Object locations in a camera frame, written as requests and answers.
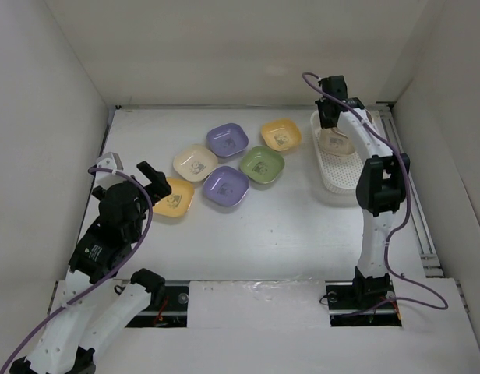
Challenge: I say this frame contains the cream panda plate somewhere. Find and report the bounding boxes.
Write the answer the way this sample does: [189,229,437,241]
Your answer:
[319,133,355,157]
[172,144,218,182]

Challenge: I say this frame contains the green panda plate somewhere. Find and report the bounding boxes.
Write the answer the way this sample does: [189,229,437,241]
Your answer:
[239,146,285,184]

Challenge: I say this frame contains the brown panda plate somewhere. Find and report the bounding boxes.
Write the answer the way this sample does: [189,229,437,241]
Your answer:
[319,128,348,152]

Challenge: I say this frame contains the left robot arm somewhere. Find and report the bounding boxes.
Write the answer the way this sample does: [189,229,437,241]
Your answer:
[0,153,171,373]

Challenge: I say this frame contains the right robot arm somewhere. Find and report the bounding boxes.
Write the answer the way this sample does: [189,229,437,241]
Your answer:
[316,76,409,312]

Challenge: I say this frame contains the white perforated plastic bin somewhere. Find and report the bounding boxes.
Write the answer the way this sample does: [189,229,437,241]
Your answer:
[309,105,394,195]

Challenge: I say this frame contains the near yellow panda plate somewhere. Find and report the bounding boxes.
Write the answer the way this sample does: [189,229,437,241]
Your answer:
[153,177,195,218]

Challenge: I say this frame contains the yellow panda plate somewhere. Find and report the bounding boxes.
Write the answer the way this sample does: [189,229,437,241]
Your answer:
[260,118,302,152]
[153,177,195,218]

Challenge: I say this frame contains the cream panda plate on table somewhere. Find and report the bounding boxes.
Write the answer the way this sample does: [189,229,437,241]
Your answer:
[172,144,218,182]

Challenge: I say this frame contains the far yellow panda plate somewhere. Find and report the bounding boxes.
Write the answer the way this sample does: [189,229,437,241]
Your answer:
[260,118,302,152]

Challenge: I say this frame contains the near purple panda plate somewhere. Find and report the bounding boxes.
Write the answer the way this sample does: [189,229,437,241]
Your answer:
[203,166,250,207]

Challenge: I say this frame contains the purple panda plate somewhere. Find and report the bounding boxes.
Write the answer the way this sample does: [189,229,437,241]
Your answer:
[203,166,250,207]
[206,122,249,158]

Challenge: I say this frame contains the far purple panda plate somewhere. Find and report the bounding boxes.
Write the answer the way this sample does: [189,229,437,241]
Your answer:
[206,122,249,158]

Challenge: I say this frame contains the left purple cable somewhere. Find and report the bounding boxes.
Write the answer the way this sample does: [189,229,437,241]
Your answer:
[0,166,154,374]

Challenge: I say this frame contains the purple cable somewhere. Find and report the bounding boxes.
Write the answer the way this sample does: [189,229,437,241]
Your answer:
[302,72,450,317]
[0,166,154,374]

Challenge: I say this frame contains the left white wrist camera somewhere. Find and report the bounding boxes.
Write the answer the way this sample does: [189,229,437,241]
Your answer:
[93,152,123,189]

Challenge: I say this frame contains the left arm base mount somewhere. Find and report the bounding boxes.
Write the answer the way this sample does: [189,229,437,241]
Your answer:
[126,281,189,328]

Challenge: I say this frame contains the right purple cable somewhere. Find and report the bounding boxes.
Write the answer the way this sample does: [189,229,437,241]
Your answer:
[302,72,450,317]

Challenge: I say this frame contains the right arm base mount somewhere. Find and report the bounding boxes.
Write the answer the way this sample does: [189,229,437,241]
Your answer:
[319,281,402,327]

